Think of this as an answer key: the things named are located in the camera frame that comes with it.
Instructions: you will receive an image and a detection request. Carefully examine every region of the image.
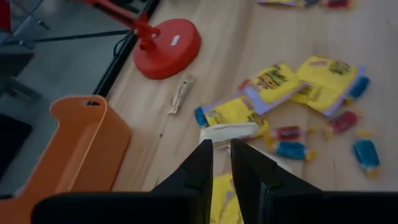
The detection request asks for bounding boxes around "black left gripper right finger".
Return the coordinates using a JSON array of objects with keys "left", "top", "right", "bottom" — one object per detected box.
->
[{"left": 230, "top": 138, "right": 322, "bottom": 224}]

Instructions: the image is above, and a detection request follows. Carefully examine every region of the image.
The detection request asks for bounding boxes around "black lamp cord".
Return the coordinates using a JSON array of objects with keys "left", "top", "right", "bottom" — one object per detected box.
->
[{"left": 29, "top": 28, "right": 134, "bottom": 43}]

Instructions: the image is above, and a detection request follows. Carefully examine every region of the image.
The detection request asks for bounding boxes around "white candy bar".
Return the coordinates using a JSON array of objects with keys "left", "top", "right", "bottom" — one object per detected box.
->
[
  {"left": 198, "top": 122, "right": 262, "bottom": 147},
  {"left": 167, "top": 73, "right": 195, "bottom": 115}
]

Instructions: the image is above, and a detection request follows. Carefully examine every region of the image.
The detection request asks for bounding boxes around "red desk lamp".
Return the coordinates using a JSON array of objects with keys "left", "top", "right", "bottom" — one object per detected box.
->
[{"left": 74, "top": 0, "right": 202, "bottom": 80}]

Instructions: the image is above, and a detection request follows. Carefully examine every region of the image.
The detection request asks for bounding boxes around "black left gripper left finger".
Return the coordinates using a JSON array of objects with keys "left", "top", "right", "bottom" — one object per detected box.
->
[{"left": 151, "top": 139, "right": 215, "bottom": 224}]

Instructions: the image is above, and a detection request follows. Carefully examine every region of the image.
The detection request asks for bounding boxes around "orange plastic bin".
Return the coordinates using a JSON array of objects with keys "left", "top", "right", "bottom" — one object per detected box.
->
[{"left": 0, "top": 95, "right": 133, "bottom": 224}]

